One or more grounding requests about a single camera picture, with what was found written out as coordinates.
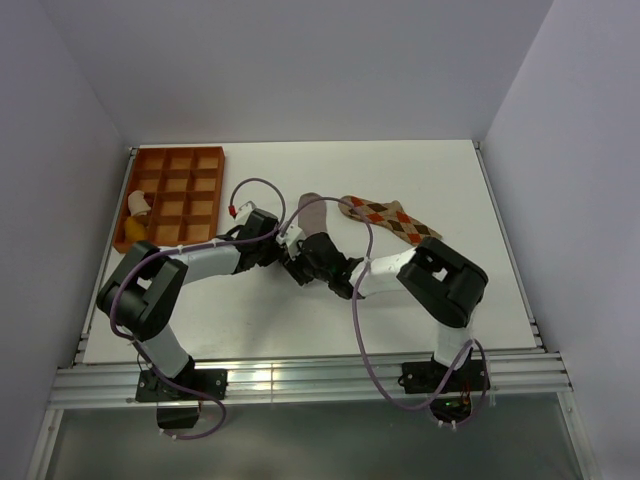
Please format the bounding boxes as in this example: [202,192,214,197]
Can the aluminium frame rail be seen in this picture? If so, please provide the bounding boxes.
[48,349,573,410]

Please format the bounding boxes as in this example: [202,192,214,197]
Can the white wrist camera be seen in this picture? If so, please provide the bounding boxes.
[228,201,256,225]
[276,224,305,249]

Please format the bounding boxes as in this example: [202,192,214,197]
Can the orange compartment tray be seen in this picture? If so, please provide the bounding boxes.
[112,146,225,254]

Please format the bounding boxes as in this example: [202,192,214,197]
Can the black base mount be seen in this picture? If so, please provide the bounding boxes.
[398,359,491,394]
[135,369,228,403]

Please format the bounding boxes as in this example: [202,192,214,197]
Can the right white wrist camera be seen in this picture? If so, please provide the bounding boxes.
[276,224,305,249]

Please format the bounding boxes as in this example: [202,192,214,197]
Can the tan argyle sock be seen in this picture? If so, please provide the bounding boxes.
[338,195,442,246]

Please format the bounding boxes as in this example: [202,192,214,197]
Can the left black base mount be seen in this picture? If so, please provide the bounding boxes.
[135,369,228,403]

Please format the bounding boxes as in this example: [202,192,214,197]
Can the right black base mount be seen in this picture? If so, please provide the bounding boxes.
[398,359,491,394]

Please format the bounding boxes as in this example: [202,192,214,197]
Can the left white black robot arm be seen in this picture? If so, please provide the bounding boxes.
[96,208,279,399]

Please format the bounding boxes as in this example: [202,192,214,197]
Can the rolled yellow sock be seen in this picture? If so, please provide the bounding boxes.
[123,216,148,243]

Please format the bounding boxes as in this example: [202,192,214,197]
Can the black box under rail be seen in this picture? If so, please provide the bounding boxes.
[156,406,200,431]

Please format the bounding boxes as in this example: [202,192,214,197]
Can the rolled beige sock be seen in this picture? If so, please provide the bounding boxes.
[127,190,152,217]

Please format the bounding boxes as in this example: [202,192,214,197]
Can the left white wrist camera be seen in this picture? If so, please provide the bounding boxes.
[228,201,256,225]

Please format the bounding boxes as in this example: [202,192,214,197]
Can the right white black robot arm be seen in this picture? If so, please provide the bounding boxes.
[276,231,489,390]

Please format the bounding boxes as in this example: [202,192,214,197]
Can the grey sock red stripes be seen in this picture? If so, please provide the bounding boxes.
[297,192,327,237]

